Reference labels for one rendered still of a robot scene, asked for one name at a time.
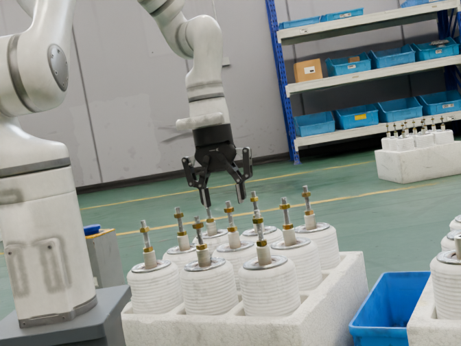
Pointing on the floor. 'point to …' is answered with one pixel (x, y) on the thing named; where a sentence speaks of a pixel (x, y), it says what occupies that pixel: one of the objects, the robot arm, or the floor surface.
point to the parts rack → (291, 34)
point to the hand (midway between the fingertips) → (223, 198)
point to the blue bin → (388, 309)
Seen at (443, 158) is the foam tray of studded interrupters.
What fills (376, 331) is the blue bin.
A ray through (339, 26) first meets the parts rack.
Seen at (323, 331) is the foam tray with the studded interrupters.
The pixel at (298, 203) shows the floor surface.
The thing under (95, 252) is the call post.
